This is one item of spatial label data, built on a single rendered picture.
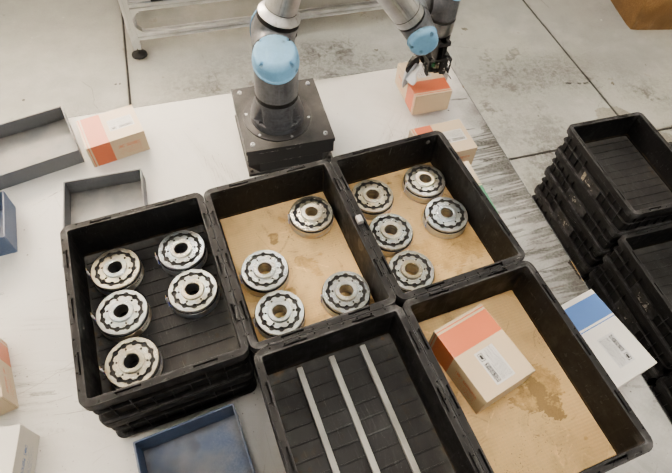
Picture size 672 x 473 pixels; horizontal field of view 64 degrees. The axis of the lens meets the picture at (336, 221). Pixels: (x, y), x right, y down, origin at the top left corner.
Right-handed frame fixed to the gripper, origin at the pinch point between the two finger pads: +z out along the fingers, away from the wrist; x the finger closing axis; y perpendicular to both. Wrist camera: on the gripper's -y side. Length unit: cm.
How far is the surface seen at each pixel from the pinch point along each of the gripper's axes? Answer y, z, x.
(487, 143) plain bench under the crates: 23.1, 7.0, 13.4
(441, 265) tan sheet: 66, -6, -22
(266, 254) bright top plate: 56, -9, -60
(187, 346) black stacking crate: 71, -6, -80
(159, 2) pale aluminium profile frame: -137, 48, -79
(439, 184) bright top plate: 46.0, -8.9, -15.2
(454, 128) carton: 21.4, -0.4, 1.4
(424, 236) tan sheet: 58, -6, -23
